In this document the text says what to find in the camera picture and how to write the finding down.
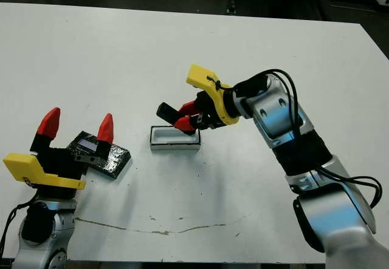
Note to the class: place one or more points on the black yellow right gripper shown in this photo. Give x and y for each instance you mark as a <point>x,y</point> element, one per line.
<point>215,99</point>

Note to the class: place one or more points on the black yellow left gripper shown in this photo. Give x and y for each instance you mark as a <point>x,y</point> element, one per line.
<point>60,165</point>

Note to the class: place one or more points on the small black camera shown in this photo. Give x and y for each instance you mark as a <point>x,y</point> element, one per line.
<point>165,112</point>

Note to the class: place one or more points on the black camera box lid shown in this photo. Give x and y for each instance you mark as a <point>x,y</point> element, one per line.
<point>118,159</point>

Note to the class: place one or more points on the white camera box base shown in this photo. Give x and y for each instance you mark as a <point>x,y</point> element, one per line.
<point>170,147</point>

